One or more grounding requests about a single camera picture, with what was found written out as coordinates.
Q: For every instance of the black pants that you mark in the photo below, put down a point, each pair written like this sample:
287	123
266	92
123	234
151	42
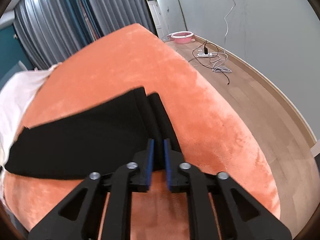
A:
100	139

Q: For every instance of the orange plush bed cover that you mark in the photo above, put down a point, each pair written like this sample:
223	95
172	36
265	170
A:
210	133

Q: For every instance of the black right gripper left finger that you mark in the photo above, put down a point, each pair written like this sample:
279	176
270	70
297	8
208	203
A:
100	206

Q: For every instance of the white power strip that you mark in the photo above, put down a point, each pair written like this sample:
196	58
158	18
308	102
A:
208	55

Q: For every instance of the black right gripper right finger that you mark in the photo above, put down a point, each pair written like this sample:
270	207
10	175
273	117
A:
219	207

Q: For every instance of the pink plastic basin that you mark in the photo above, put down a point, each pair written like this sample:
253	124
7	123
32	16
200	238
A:
181	37

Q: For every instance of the blue headboard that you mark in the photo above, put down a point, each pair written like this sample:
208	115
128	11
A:
19	67

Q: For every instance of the white bed sheet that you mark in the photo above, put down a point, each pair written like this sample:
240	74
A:
16	96

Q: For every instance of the white door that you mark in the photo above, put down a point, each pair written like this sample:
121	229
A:
158	19

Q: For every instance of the grey blue curtain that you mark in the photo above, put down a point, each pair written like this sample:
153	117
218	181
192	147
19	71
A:
51	31

